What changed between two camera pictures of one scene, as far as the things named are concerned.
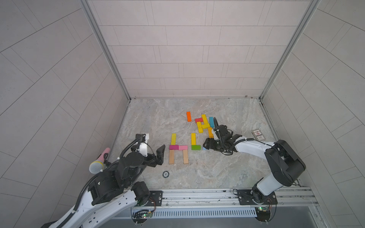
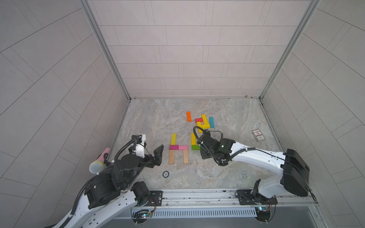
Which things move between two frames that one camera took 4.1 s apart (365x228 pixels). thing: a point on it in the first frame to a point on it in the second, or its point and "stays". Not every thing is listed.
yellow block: [193, 138] stays
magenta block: [174, 147] stays
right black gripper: [210, 145] to [202, 151]
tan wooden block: [171, 156] stays
